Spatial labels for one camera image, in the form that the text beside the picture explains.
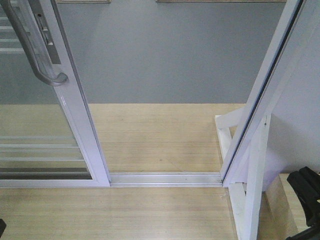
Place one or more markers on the white framed sliding glass door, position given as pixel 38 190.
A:
pixel 47 135

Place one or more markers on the white fixed glass door panel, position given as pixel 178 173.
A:
pixel 9 42

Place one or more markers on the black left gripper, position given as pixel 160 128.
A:
pixel 3 226

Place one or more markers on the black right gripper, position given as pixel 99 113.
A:
pixel 306 185

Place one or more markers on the aluminium floor door track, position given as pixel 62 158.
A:
pixel 166 179

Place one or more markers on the grey metal door handle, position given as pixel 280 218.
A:
pixel 28 48

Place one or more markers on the white diagonal support brace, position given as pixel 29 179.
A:
pixel 246 184

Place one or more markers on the white door frame post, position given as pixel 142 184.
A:
pixel 291 37

